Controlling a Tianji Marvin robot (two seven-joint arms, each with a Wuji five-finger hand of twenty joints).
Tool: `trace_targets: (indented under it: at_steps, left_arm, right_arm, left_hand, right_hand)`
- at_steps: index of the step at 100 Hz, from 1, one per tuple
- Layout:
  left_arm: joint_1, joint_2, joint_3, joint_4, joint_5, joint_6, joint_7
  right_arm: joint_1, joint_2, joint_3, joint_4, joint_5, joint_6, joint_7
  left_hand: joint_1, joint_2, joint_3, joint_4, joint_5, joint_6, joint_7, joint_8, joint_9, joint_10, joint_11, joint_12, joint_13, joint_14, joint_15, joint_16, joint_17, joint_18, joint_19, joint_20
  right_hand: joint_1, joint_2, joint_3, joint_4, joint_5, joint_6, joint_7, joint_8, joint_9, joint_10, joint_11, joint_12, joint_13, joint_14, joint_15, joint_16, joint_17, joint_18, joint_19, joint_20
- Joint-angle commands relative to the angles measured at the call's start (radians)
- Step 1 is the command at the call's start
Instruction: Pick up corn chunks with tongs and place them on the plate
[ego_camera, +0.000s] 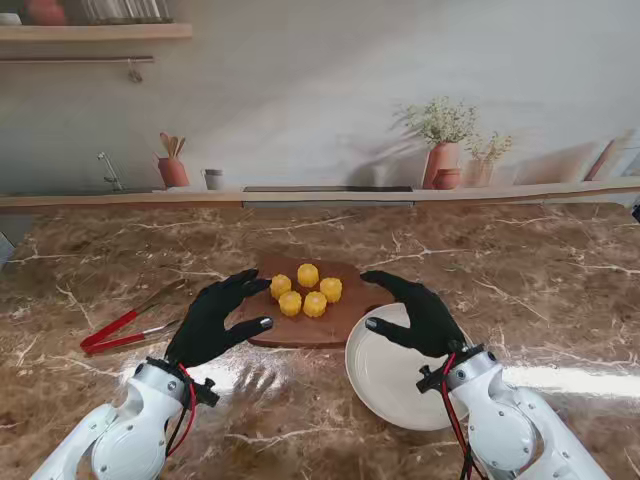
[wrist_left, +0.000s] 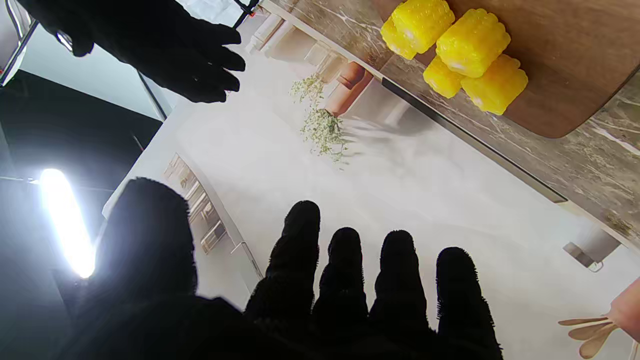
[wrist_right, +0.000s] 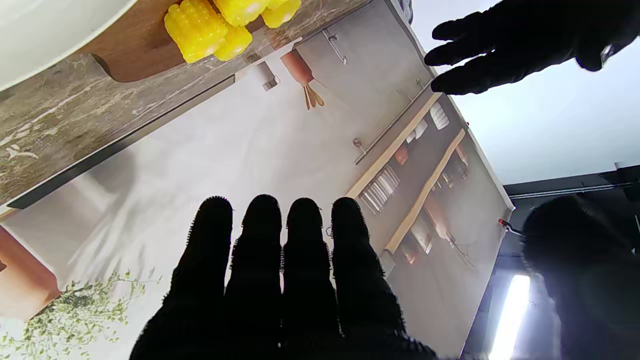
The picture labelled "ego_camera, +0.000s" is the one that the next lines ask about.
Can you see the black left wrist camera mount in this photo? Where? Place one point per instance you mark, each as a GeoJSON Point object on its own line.
{"type": "Point", "coordinates": [202, 391]}

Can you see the grey panel piece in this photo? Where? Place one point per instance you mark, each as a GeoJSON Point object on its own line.
{"type": "Point", "coordinates": [5, 250]}

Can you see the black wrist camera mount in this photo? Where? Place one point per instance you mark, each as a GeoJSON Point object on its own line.
{"type": "Point", "coordinates": [430, 382]}
{"type": "Point", "coordinates": [202, 391]}

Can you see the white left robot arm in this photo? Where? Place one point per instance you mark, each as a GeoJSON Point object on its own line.
{"type": "Point", "coordinates": [125, 435]}

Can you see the dark blue object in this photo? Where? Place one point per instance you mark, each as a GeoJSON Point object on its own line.
{"type": "Point", "coordinates": [636, 210]}

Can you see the white round plate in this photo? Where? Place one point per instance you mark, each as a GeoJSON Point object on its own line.
{"type": "Point", "coordinates": [390, 390]}

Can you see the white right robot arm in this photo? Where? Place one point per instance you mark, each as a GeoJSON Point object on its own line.
{"type": "Point", "coordinates": [500, 425]}

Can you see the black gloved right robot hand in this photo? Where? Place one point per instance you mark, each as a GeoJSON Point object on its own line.
{"type": "Point", "coordinates": [427, 320]}

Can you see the printed kitchen scene backdrop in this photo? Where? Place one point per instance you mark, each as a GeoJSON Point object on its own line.
{"type": "Point", "coordinates": [300, 100]}

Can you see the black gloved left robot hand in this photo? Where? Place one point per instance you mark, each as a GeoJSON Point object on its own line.
{"type": "Point", "coordinates": [205, 320]}

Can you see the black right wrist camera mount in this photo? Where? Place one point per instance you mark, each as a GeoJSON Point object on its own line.
{"type": "Point", "coordinates": [430, 382]}

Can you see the brown wooden cutting board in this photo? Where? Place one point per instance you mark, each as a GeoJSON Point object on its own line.
{"type": "Point", "coordinates": [300, 330]}

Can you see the yellow corn chunk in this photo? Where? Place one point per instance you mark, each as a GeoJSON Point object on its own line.
{"type": "Point", "coordinates": [308, 275]}
{"type": "Point", "coordinates": [331, 289]}
{"type": "Point", "coordinates": [290, 303]}
{"type": "Point", "coordinates": [280, 286]}
{"type": "Point", "coordinates": [315, 304]}

